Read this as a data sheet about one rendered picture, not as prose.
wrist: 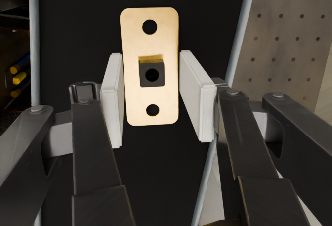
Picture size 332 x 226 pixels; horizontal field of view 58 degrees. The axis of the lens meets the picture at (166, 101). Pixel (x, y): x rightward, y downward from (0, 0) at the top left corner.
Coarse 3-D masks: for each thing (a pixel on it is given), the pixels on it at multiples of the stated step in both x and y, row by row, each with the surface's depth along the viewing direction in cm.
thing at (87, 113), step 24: (72, 96) 13; (96, 96) 13; (72, 120) 11; (96, 120) 11; (72, 144) 10; (96, 144) 10; (96, 168) 8; (96, 192) 7; (120, 192) 7; (72, 216) 6; (96, 216) 6; (120, 216) 6
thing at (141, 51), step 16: (128, 16) 19; (144, 16) 19; (160, 16) 19; (176, 16) 20; (128, 32) 20; (144, 32) 20; (160, 32) 20; (176, 32) 20; (128, 48) 20; (144, 48) 20; (160, 48) 20; (176, 48) 20; (128, 64) 20; (144, 64) 20; (160, 64) 20; (176, 64) 21; (128, 80) 21; (144, 80) 20; (160, 80) 20; (176, 80) 21; (128, 96) 21; (144, 96) 22; (160, 96) 22; (176, 96) 22; (128, 112) 22; (144, 112) 22; (160, 112) 22; (176, 112) 22
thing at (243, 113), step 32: (224, 96) 13; (224, 128) 10; (256, 128) 10; (224, 160) 10; (256, 160) 9; (224, 192) 10; (256, 192) 7; (288, 192) 7; (256, 224) 6; (288, 224) 6
